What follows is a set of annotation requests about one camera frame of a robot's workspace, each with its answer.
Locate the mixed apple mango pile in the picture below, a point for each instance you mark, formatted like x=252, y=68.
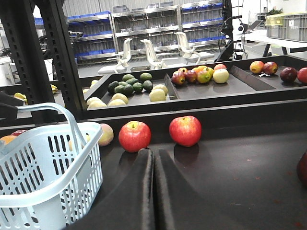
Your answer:
x=201, y=74

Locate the avocado pile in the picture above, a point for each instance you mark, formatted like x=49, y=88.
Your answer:
x=130, y=84

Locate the grey plastic crate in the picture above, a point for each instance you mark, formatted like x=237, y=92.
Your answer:
x=287, y=26

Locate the orange right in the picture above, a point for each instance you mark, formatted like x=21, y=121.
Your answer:
x=7, y=139

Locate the red apple beside basket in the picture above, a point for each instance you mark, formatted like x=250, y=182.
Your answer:
x=134, y=136

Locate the black shelf upright post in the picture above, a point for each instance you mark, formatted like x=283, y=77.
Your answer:
x=19, y=26

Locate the white office chair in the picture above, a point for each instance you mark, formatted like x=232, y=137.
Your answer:
x=122, y=60
x=189, y=53
x=153, y=59

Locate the pale pear pile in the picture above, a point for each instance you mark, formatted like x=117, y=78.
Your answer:
x=158, y=93

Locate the pale peach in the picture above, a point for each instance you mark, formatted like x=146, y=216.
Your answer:
x=107, y=135

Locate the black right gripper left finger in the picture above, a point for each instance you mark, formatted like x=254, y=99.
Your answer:
x=129, y=206

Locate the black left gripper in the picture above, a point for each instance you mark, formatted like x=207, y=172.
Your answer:
x=8, y=106

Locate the black upper display shelf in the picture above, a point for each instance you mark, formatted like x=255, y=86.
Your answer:
x=242, y=87

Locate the red apple right table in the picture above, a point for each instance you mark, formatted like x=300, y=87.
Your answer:
x=185, y=131

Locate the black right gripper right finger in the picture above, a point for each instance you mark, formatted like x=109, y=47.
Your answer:
x=223, y=203

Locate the light blue plastic basket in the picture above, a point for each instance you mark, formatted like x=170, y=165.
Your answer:
x=49, y=175

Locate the metal storage racks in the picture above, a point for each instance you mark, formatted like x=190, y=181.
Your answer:
x=104, y=33

